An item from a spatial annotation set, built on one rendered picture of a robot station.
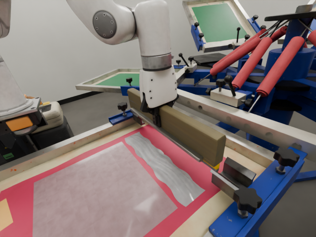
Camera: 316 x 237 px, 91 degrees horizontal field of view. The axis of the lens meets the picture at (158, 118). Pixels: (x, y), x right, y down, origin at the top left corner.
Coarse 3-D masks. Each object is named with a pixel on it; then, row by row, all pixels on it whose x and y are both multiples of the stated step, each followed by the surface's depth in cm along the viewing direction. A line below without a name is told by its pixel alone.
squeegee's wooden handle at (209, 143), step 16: (128, 96) 60; (144, 112) 53; (160, 112) 44; (176, 112) 40; (176, 128) 40; (192, 128) 35; (208, 128) 33; (192, 144) 37; (208, 144) 32; (224, 144) 32; (208, 160) 34
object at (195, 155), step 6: (132, 108) 60; (138, 114) 55; (144, 120) 52; (150, 120) 51; (156, 126) 47; (162, 132) 45; (168, 132) 44; (168, 138) 43; (174, 138) 42; (180, 144) 39; (186, 150) 38; (192, 150) 37; (192, 156) 36; (198, 156) 35
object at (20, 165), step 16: (96, 128) 66; (112, 128) 68; (64, 144) 59; (80, 144) 62; (240, 144) 49; (256, 144) 48; (16, 160) 54; (32, 160) 54; (48, 160) 57; (256, 160) 46; (272, 160) 42; (0, 176) 51
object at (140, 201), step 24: (144, 168) 49; (192, 168) 47; (120, 192) 43; (144, 192) 42; (168, 192) 41; (216, 192) 40; (72, 216) 38; (96, 216) 38; (120, 216) 37; (144, 216) 37; (168, 216) 36
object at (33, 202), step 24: (120, 144) 61; (168, 144) 58; (72, 168) 53; (96, 168) 51; (120, 168) 50; (0, 192) 47; (24, 192) 46; (48, 192) 45; (72, 192) 44; (96, 192) 44; (24, 216) 40; (48, 216) 39
